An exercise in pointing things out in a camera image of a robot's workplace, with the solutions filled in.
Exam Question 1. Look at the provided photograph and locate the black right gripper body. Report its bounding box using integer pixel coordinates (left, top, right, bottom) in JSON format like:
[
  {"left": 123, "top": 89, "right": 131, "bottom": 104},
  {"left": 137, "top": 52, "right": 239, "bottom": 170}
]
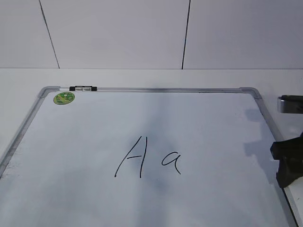
[{"left": 270, "top": 133, "right": 303, "bottom": 160}]

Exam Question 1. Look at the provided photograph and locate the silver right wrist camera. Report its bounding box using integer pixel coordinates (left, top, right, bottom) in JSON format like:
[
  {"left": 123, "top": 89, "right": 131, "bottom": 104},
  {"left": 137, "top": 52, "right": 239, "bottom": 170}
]
[{"left": 277, "top": 95, "right": 303, "bottom": 114}]

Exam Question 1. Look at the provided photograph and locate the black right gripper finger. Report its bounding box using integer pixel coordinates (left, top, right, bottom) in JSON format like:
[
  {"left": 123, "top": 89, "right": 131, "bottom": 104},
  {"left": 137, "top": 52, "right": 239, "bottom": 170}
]
[{"left": 276, "top": 158, "right": 303, "bottom": 188}]

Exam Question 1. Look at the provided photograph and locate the white whiteboard with aluminium frame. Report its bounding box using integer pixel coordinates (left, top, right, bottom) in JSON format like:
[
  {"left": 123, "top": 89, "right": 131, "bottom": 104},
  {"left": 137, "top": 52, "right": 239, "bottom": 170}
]
[{"left": 0, "top": 88, "right": 296, "bottom": 227}]

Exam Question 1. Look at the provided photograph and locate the round green sticker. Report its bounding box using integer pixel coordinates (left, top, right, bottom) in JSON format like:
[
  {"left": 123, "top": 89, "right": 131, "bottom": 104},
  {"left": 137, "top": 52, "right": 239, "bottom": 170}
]
[{"left": 53, "top": 92, "right": 75, "bottom": 105}]

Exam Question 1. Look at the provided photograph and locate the white whiteboard eraser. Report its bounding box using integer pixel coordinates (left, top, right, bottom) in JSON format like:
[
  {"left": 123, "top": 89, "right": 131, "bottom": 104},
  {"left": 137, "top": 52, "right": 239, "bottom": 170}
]
[{"left": 284, "top": 177, "right": 303, "bottom": 227}]

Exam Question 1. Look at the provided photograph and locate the black and clear hanger clip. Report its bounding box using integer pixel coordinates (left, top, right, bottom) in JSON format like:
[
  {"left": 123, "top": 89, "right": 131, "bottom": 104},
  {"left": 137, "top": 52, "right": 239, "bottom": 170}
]
[{"left": 69, "top": 86, "right": 98, "bottom": 92}]

